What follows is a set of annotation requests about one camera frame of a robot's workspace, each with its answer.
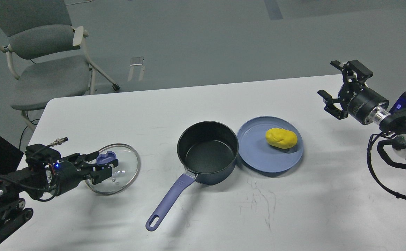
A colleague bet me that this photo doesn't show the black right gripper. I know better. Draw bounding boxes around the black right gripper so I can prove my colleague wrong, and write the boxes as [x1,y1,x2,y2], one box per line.
[317,60,389,125]

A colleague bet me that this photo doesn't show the silver floor socket plate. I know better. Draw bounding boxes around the silver floor socket plate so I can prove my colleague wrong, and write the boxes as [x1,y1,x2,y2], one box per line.
[127,56,145,82]

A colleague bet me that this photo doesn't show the grey office chair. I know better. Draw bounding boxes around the grey office chair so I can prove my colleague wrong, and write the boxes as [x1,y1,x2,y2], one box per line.
[0,0,120,131]

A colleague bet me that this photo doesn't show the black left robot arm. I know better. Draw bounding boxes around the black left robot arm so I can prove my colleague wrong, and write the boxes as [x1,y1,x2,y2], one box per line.
[0,138,119,244]

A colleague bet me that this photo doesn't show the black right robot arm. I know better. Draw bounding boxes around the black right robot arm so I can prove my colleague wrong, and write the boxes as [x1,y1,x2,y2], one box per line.
[317,60,406,200]

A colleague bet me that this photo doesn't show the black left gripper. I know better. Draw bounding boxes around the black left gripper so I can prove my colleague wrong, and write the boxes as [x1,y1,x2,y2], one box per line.
[51,151,119,196]

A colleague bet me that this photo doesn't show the blue round plate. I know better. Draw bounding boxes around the blue round plate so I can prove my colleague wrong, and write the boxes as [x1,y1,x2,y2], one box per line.
[238,116,305,174]

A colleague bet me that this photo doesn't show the glass pot lid purple knob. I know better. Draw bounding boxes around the glass pot lid purple knob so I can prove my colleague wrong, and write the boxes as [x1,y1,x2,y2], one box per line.
[84,143,141,195]

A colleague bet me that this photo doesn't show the yellow potato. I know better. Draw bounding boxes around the yellow potato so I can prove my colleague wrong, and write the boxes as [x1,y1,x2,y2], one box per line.
[265,128,298,150]

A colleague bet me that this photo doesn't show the dark pot with purple handle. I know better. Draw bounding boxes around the dark pot with purple handle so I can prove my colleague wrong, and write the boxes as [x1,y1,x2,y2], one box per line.
[145,121,239,231]

